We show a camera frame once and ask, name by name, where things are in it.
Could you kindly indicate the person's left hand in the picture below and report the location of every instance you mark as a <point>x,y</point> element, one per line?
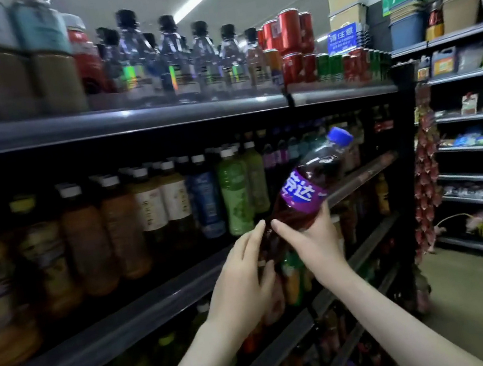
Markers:
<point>241,291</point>

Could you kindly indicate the person's right hand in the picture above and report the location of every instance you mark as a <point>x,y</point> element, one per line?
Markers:
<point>323,254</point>

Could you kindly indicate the purple grape Fanta bottle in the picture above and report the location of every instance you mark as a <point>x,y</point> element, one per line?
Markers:
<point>303,190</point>

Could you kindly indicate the hanging strip of red packets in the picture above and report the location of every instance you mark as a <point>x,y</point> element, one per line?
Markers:
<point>422,169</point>

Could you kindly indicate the person's right forearm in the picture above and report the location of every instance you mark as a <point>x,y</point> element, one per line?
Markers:
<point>406,337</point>

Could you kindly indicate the dark grey store shelving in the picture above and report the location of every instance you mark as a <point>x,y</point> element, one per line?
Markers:
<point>120,118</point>

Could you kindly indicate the blue sign board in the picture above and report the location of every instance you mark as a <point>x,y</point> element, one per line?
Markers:
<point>345,38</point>

